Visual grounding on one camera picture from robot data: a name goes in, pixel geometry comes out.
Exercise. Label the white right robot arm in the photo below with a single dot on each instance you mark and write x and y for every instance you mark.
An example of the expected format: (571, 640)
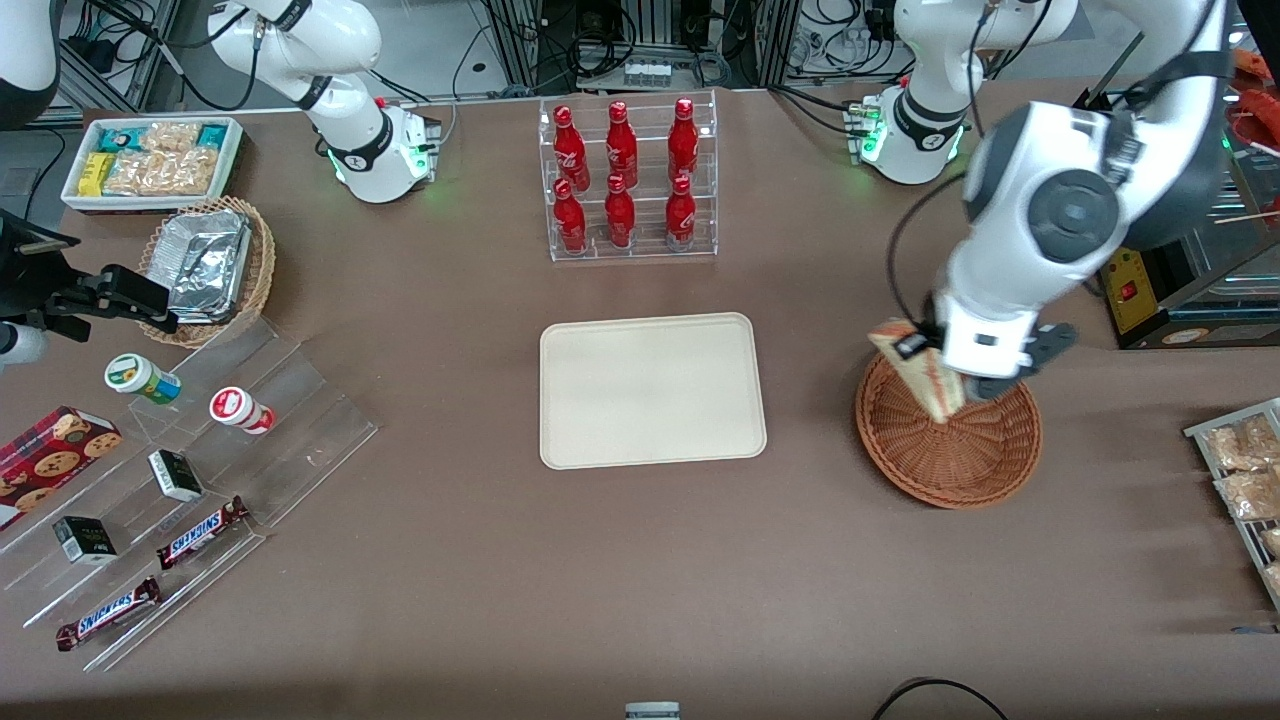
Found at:
(330, 40)

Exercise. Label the small dark box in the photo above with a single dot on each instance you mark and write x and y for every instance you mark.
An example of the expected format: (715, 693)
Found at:
(175, 475)
(85, 540)

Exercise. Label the clear acrylic bottle rack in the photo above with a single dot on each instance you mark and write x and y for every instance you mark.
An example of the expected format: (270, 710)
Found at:
(645, 250)

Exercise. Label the white snack bin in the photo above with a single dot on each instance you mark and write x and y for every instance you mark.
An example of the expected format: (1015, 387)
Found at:
(232, 160)

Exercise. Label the silver foil container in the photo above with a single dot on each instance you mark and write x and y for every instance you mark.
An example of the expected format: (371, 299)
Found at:
(205, 265)

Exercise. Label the red cola bottle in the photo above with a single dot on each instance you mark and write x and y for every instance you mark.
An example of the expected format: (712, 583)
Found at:
(683, 145)
(621, 148)
(570, 222)
(570, 150)
(619, 218)
(680, 215)

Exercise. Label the tan wicker basket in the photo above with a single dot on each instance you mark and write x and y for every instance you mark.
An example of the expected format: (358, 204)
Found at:
(260, 270)

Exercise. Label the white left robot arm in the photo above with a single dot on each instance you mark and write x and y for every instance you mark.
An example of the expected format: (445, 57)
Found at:
(1050, 135)

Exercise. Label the red cookie box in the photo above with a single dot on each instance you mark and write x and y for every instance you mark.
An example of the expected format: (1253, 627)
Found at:
(50, 460)

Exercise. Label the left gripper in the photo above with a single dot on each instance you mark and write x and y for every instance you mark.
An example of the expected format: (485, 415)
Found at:
(926, 335)

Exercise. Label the black food warmer cabinet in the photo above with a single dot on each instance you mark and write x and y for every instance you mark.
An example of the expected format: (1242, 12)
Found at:
(1200, 300)

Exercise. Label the small grey device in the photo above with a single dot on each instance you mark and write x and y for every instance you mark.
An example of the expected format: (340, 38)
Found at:
(652, 711)

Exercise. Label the white power strip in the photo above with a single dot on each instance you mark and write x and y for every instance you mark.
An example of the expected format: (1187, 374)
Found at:
(647, 73)

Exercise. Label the cream plastic tray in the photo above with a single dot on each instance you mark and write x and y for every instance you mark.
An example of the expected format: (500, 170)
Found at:
(650, 390)

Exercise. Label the clear cracker bag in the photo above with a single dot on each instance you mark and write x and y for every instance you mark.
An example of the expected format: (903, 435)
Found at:
(145, 174)
(197, 170)
(170, 136)

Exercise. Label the clear acrylic stepped stand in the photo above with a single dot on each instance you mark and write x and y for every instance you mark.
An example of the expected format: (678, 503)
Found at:
(300, 420)

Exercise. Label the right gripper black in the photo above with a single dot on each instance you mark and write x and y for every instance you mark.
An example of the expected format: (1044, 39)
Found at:
(22, 283)

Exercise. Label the clear pastry bag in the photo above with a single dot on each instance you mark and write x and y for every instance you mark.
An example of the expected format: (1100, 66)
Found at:
(1274, 580)
(1250, 495)
(1240, 445)
(1272, 542)

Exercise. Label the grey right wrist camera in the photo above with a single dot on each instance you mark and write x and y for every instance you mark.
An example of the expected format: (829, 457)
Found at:
(20, 345)

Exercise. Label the brown round wicker basket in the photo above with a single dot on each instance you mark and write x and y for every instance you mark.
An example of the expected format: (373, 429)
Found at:
(950, 460)

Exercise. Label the triangle sandwich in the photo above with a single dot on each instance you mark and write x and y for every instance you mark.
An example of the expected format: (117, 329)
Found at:
(935, 385)

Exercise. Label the green lid cup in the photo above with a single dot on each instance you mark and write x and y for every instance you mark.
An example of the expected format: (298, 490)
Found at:
(140, 378)

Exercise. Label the red lid cup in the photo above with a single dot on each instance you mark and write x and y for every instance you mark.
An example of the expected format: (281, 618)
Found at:
(238, 408)

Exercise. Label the yellow snack packet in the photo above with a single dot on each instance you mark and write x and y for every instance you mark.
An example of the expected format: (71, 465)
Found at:
(95, 173)

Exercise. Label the teal snack packet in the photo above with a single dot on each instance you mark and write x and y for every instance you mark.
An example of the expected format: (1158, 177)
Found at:
(212, 135)
(120, 139)

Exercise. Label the Snickers bar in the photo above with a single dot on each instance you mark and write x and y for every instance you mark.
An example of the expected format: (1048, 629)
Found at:
(108, 613)
(200, 533)

